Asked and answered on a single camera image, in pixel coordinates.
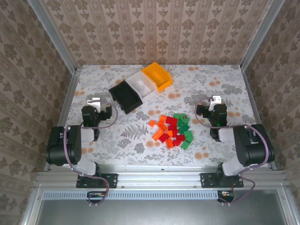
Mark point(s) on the long green lego brick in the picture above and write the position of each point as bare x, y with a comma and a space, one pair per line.
184, 128

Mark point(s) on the black plastic bin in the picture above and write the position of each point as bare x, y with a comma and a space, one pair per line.
126, 96

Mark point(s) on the red lego brick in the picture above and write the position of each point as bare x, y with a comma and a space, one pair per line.
180, 137
174, 121
168, 119
174, 128
176, 142
163, 138

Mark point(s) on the white plastic bin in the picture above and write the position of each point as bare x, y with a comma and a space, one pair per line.
141, 85

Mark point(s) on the small orange lego brick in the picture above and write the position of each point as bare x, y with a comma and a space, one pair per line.
152, 123

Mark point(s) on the long orange lego brick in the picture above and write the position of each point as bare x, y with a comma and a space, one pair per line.
157, 135

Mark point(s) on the yellow plastic bin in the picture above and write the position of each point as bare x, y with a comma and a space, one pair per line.
158, 75

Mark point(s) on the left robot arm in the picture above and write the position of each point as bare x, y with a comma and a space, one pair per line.
75, 150

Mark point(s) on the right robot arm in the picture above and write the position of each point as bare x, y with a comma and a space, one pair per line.
246, 145

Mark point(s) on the floral patterned table cover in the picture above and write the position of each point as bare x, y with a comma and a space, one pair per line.
117, 150

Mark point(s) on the grey metal panel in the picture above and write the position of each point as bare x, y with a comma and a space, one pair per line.
164, 213

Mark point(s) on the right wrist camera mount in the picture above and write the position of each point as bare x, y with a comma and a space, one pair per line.
215, 101

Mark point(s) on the aluminium side rail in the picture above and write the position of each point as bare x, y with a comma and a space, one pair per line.
64, 117
254, 105

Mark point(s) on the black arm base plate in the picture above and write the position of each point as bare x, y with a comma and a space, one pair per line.
207, 180
110, 180

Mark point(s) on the aluminium mounting rail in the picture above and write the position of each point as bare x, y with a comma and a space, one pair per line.
159, 178

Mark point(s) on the aluminium frame post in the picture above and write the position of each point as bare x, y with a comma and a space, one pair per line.
261, 35
53, 35

